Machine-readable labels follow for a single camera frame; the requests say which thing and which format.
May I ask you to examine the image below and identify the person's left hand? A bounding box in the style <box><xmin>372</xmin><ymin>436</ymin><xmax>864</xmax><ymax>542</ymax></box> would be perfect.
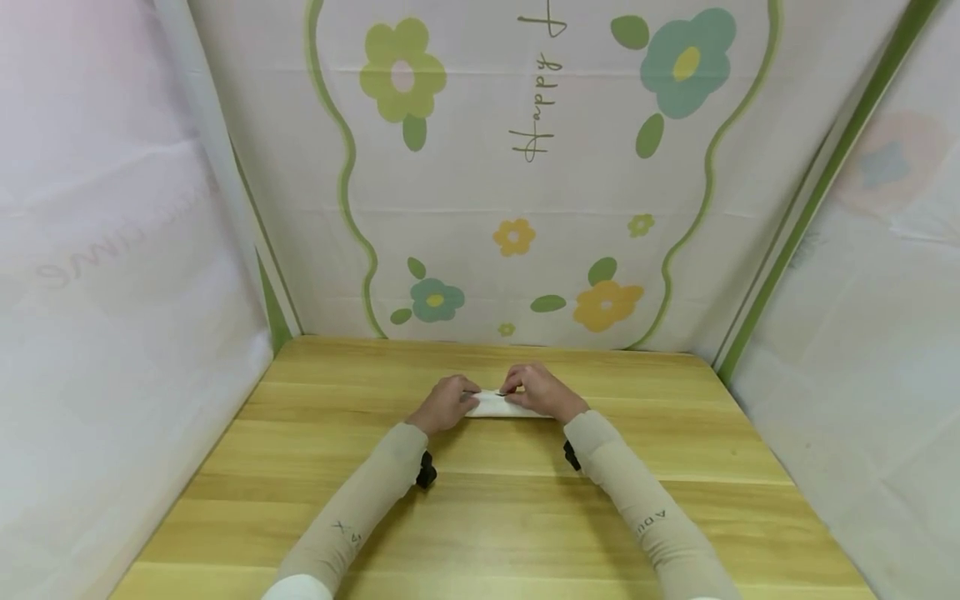
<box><xmin>405</xmin><ymin>374</ymin><xmax>483</xmax><ymax>437</ymax></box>

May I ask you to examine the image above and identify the white cloth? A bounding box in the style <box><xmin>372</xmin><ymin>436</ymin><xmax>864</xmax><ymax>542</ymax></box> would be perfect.
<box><xmin>462</xmin><ymin>388</ymin><xmax>558</xmax><ymax>420</ymax></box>

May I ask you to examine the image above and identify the person's right hand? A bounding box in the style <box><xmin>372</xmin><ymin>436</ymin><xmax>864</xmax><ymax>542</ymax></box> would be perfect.
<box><xmin>499</xmin><ymin>362</ymin><xmax>592</xmax><ymax>426</ymax></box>

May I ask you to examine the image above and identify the person's left forearm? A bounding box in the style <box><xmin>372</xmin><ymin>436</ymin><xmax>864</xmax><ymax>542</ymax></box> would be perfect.
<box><xmin>262</xmin><ymin>422</ymin><xmax>429</xmax><ymax>600</ymax></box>

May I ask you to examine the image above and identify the person's right forearm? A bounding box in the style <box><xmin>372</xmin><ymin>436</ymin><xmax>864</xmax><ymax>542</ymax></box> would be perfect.
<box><xmin>563</xmin><ymin>410</ymin><xmax>743</xmax><ymax>600</ymax></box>

